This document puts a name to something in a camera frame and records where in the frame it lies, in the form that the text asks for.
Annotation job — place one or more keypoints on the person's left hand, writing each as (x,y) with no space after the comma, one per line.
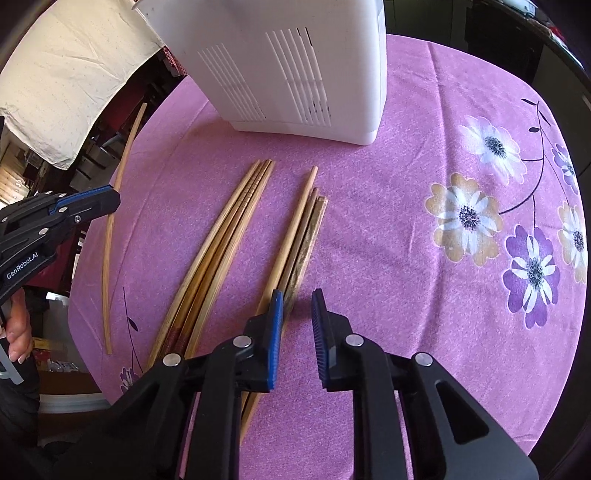
(19,332)

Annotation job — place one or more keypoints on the white hanging cloth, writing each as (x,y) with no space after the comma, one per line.
(69,69)

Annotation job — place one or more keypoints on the white plastic utensil holder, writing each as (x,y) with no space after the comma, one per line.
(258,27)

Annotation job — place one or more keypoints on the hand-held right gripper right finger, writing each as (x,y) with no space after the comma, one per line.
(318,332)

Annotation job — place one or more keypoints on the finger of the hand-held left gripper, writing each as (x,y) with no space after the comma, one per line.
(99,205)
(69,196)

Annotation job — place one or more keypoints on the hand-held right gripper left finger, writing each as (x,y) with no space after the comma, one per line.
(276,332)

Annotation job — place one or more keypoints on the pink floral tablecloth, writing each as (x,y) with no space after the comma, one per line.
(392,230)

